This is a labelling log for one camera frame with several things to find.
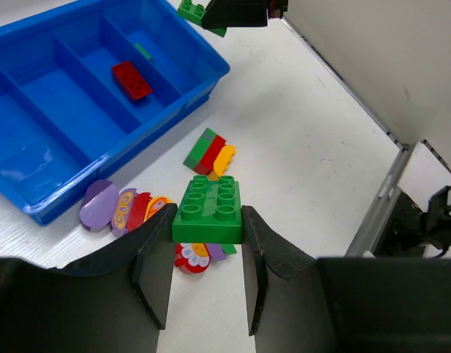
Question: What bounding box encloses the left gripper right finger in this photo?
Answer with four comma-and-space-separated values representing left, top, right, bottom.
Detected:
241, 206, 451, 352

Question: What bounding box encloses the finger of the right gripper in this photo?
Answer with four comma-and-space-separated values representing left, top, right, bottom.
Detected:
202, 0, 268, 29

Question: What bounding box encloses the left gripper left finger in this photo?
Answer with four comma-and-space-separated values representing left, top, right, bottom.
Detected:
0, 204, 177, 352

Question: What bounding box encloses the red rounded lego brick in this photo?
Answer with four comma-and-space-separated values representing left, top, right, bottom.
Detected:
177, 0, 206, 27

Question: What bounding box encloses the green 2x4 lego brick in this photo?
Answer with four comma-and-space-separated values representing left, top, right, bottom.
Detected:
172, 175, 243, 244

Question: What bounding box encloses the small green lego brick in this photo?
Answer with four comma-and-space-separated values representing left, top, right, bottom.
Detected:
135, 43, 154, 62

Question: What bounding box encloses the red flower lego brick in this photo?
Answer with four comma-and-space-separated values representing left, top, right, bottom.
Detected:
174, 243, 211, 274

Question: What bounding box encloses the purple green lego stack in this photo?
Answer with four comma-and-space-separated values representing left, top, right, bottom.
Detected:
205, 243, 237, 261

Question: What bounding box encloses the purple rounded lego brick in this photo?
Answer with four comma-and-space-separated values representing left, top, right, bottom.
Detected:
79, 179, 118, 232

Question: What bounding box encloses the purple butterfly lego brick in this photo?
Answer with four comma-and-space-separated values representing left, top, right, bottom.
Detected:
110, 188, 137, 238

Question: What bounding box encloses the red half-round lego brick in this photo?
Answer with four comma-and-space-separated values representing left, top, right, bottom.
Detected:
127, 192, 152, 232

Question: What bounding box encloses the yellow orange butterfly lego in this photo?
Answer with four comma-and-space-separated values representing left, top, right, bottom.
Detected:
143, 196, 172, 222

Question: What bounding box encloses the red 2x4 lego brick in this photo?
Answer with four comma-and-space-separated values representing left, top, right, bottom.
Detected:
111, 61, 153, 102

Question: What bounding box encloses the green red yellow lego stack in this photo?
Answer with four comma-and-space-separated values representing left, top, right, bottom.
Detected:
183, 128, 236, 181

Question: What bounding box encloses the blue divided plastic bin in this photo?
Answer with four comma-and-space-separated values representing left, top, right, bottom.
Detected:
0, 1, 230, 225

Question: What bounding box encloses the aluminium frame rail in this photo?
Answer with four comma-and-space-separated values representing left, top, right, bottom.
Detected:
345, 145, 414, 257

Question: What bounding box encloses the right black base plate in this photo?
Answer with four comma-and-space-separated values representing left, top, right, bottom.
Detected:
372, 185, 451, 258

